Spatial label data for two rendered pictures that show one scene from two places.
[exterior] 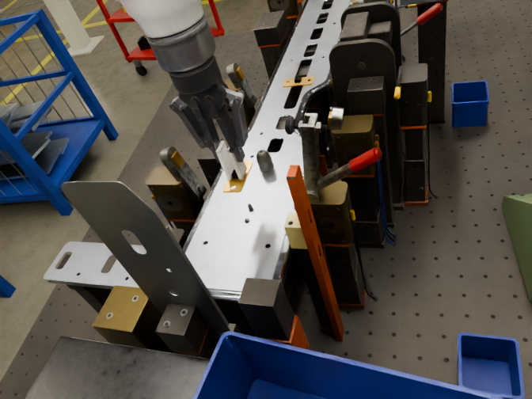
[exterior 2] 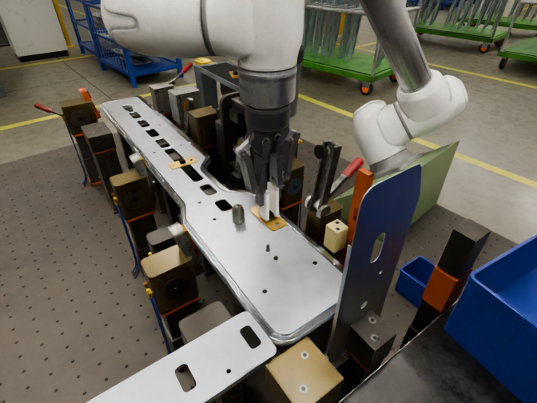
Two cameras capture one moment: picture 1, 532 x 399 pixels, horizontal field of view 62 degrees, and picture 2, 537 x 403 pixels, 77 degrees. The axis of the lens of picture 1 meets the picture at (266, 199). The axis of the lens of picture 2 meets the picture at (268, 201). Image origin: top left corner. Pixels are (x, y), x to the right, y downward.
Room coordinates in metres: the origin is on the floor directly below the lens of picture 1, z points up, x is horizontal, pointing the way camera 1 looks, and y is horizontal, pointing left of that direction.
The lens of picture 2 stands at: (0.42, 0.52, 1.53)
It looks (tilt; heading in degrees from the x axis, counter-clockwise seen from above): 37 degrees down; 296
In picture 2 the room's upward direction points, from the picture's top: straight up
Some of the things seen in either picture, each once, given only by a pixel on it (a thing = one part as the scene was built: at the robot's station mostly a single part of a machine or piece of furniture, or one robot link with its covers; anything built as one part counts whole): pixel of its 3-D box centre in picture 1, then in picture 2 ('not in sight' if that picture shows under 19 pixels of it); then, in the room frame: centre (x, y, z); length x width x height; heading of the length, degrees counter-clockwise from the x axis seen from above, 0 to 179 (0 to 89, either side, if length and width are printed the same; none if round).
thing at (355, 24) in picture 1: (374, 116); (255, 172); (0.87, -0.32, 0.94); 0.18 x 0.13 x 0.49; 151
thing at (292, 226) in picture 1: (314, 279); (328, 282); (0.52, -0.04, 0.88); 0.04 x 0.04 x 0.37; 61
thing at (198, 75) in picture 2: not in sight; (209, 114); (1.32, -0.72, 0.92); 0.08 x 0.08 x 0.44; 61
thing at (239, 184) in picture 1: (237, 174); (268, 215); (0.65, 0.03, 1.10); 0.08 x 0.04 x 0.01; 151
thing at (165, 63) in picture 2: not in sight; (134, 40); (4.58, -3.52, 0.47); 1.20 x 0.80 x 0.95; 157
